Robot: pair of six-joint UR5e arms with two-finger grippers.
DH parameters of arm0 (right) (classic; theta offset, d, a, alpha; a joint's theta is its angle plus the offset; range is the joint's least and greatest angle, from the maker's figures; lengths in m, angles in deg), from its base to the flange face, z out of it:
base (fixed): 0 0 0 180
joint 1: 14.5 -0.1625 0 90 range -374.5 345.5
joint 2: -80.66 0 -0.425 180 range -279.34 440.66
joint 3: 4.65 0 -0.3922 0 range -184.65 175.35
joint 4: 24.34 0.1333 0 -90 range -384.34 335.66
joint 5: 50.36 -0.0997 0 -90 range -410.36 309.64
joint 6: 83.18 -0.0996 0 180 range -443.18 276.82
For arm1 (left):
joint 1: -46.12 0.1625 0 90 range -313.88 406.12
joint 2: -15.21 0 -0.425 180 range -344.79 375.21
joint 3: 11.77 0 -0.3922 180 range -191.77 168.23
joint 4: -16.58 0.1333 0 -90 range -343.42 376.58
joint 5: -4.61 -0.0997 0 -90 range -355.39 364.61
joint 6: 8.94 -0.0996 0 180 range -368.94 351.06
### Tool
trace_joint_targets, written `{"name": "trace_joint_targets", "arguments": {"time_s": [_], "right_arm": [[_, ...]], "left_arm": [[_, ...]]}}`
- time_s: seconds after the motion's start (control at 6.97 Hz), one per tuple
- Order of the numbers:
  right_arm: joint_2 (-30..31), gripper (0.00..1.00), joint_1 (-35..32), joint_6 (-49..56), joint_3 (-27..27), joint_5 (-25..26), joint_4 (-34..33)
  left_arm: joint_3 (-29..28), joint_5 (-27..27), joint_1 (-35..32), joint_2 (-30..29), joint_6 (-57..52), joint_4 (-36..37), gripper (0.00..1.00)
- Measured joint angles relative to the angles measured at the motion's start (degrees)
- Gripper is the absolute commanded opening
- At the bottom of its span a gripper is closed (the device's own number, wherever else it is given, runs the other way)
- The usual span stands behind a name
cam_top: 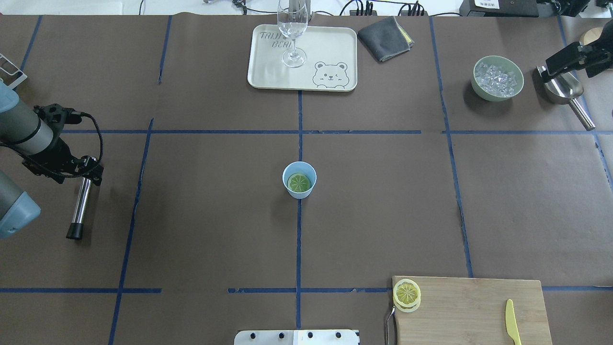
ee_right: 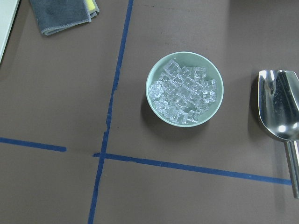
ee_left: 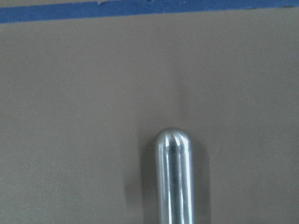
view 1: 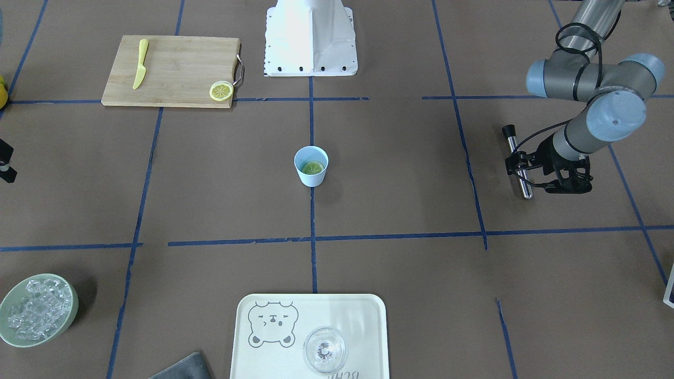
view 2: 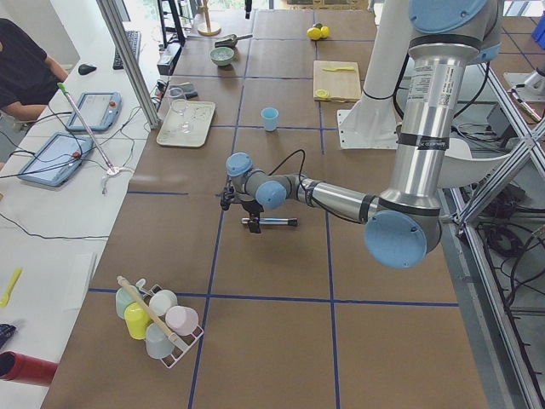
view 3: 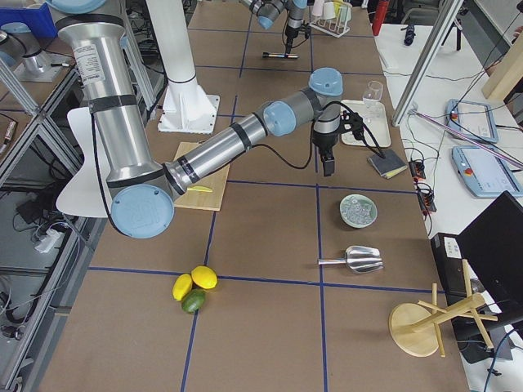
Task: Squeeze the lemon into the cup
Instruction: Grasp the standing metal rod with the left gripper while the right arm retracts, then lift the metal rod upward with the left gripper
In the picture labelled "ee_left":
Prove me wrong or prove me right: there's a metal muddler black tip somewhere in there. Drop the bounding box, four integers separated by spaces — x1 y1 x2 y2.
154 128 194 224

